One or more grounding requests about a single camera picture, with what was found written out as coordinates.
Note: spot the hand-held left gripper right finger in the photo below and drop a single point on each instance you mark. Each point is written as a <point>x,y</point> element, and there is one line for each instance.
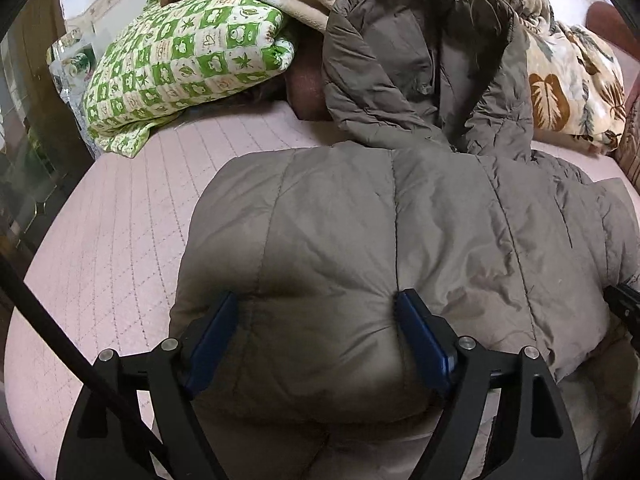
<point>425,345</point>

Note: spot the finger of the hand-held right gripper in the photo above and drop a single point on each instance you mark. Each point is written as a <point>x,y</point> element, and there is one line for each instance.
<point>627,305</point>

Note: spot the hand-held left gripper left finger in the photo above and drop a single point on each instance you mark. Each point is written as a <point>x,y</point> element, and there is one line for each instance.
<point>212,345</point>

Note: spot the grey-brown puffer jacket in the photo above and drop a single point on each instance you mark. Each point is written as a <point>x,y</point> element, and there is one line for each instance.
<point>350,220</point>

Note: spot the striped cushion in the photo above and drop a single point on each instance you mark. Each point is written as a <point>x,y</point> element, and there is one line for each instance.
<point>631,145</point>

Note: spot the pink quilted bed sheet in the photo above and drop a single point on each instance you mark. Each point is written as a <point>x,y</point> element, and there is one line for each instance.
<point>125,200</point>

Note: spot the beige floral blanket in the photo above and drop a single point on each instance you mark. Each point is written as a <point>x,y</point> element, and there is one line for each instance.
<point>565,70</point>

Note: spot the dark red headboard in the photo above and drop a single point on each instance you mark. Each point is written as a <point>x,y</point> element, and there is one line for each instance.
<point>607,25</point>

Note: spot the green white patterned pillow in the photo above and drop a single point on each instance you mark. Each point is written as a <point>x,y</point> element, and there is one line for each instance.
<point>175,60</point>

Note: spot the glass cabinet door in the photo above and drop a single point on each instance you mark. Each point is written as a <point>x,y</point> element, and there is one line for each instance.
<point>30,110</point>

